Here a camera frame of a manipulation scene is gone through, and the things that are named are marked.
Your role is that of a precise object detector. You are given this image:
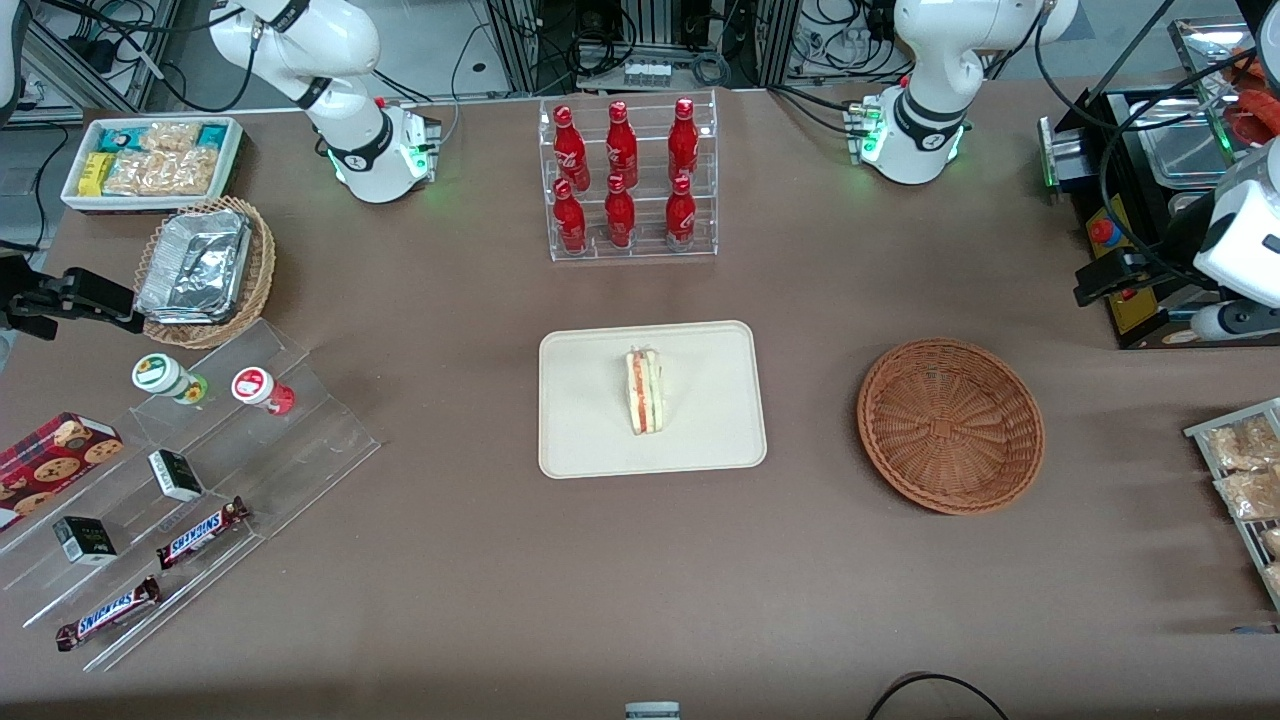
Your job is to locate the triangular sandwich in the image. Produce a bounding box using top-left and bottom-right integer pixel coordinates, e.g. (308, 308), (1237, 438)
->
(625, 345), (666, 437)

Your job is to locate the light wicker basket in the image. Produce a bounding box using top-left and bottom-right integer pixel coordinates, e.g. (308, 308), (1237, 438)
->
(133, 196), (277, 350)

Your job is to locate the tray of snack bags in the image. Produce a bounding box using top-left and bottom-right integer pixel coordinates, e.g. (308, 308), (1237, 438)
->
(1183, 398), (1280, 613)

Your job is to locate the round brown wicker basket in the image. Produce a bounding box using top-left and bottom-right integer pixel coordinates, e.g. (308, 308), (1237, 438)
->
(857, 338), (1046, 517)

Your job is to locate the beige rectangular tray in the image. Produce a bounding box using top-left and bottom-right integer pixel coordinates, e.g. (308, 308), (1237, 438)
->
(538, 320), (768, 480)

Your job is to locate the black appliance with steel pans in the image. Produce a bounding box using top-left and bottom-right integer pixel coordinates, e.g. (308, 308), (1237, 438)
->
(1038, 15), (1280, 351)

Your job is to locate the white snack bin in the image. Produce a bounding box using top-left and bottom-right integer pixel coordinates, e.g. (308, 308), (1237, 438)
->
(60, 116), (246, 216)

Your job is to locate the stack of foil trays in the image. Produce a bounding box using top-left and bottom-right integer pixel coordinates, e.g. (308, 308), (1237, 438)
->
(135, 209), (252, 324)

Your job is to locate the green lid white cup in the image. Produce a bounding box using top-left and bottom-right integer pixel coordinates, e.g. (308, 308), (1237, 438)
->
(131, 353), (209, 406)

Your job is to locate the clear bag of crackers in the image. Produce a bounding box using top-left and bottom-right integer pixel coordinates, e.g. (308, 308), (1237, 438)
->
(140, 121), (202, 154)
(103, 149), (218, 197)

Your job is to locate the red tartan cookie box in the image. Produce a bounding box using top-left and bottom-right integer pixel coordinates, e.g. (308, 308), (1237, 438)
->
(0, 411), (126, 532)

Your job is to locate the red lid white cup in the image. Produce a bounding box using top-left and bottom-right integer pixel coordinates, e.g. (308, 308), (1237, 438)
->
(231, 367), (297, 417)

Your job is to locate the small black box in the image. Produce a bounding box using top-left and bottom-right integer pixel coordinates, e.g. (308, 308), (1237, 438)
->
(53, 515), (119, 567)
(148, 449), (205, 503)

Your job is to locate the clear bag of snacks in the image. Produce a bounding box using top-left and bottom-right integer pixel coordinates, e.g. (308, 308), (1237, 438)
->
(1213, 469), (1280, 523)
(1203, 414), (1280, 473)

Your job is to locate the clear acrylic stepped display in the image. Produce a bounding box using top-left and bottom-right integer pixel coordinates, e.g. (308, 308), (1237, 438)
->
(0, 319), (382, 674)

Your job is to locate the snickers bar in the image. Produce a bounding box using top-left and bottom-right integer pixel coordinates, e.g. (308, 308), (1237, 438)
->
(155, 496), (252, 572)
(55, 575), (162, 653)

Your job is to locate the red cola bottle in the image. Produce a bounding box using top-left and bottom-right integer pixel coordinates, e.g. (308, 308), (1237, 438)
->
(553, 104), (591, 193)
(665, 175), (697, 251)
(605, 100), (639, 189)
(553, 178), (588, 254)
(668, 97), (699, 184)
(604, 174), (637, 249)

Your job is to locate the clear acrylic bottle rack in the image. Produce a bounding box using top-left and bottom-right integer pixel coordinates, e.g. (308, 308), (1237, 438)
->
(538, 88), (719, 263)

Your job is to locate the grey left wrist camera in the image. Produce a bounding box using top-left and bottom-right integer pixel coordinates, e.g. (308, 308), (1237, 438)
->
(1190, 300), (1280, 344)

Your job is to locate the black floor cable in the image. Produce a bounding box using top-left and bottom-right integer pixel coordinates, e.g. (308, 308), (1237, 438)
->
(865, 672), (1011, 720)

